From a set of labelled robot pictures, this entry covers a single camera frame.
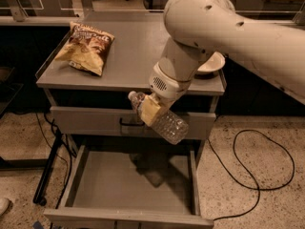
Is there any white shoe tip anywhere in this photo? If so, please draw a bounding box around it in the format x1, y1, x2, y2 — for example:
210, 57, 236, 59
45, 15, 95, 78
0, 198, 10, 216

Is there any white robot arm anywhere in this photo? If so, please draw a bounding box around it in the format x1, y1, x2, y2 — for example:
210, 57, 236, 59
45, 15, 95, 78
138, 0, 305, 126

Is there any black drawer handle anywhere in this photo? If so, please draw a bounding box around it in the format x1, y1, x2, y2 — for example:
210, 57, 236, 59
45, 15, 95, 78
119, 117, 145, 127

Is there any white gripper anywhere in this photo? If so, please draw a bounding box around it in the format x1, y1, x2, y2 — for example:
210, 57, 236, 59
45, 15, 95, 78
139, 62, 193, 126

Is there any closed grey top drawer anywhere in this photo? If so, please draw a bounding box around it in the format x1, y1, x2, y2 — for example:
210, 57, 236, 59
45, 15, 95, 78
51, 106, 215, 140

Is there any clear plastic water bottle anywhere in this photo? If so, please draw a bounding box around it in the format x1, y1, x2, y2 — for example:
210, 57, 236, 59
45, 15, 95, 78
128, 91, 189, 145

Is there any yellow brown chip bag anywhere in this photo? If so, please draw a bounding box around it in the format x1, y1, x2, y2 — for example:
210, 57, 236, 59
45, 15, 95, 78
55, 22, 114, 76

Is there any grey metal drawer cabinet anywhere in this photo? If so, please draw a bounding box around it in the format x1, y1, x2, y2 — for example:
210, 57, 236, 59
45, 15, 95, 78
34, 10, 227, 164

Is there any white horizontal rail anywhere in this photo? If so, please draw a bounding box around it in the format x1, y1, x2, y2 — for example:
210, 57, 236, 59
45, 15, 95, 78
0, 16, 82, 26

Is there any white paper bowl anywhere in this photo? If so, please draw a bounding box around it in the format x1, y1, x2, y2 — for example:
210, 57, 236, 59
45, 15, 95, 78
196, 52, 225, 75

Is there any black table leg frame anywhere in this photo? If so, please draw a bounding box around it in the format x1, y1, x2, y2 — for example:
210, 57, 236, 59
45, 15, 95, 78
0, 130, 62, 206

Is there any black floor cable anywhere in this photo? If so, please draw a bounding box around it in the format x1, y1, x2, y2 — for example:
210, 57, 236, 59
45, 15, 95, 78
207, 129, 296, 221

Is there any open grey middle drawer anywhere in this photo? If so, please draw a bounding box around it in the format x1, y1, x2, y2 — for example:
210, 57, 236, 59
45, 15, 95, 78
44, 146, 214, 229

